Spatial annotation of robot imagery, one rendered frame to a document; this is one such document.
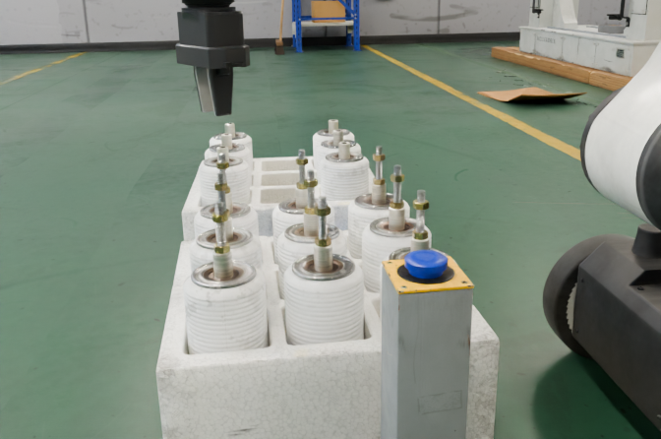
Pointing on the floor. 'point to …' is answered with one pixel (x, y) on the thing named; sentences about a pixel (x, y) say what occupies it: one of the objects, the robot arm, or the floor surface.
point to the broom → (281, 10)
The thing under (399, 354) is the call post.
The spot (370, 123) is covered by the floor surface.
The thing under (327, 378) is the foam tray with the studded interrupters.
